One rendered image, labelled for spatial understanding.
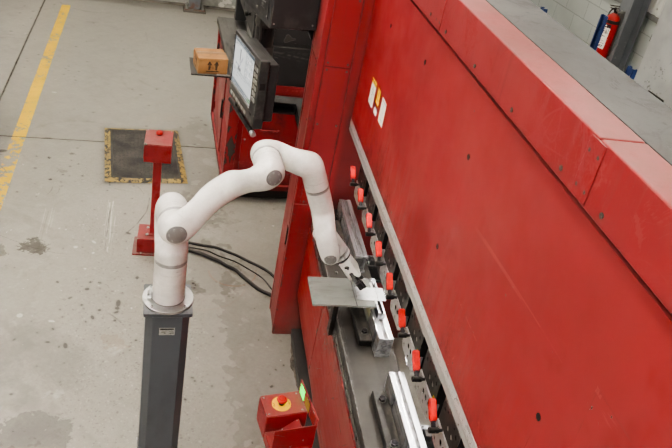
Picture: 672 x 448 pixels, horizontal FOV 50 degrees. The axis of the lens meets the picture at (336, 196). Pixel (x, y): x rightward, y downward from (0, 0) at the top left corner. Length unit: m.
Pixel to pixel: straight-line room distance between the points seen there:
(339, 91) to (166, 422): 1.67
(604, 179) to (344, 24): 2.11
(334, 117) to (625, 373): 2.39
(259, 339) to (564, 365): 2.83
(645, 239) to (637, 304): 0.12
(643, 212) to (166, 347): 2.01
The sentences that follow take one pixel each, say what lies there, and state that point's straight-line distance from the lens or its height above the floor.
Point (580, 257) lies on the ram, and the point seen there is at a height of 2.07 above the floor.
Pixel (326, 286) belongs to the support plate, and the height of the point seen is 1.00.
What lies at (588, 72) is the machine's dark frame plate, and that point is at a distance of 1.84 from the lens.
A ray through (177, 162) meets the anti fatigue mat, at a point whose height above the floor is 0.01.
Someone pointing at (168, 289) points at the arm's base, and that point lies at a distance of 2.73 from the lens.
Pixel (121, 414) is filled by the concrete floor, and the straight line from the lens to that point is 3.77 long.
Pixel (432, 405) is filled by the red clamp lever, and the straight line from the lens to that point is 2.17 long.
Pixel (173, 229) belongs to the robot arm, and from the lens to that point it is 2.51.
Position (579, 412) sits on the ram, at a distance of 1.52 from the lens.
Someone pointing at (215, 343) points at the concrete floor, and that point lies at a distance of 4.14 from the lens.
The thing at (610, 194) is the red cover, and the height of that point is 2.23.
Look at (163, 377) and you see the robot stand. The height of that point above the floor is 0.67.
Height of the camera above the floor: 2.79
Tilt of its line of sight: 29 degrees down
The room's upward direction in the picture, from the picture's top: 11 degrees clockwise
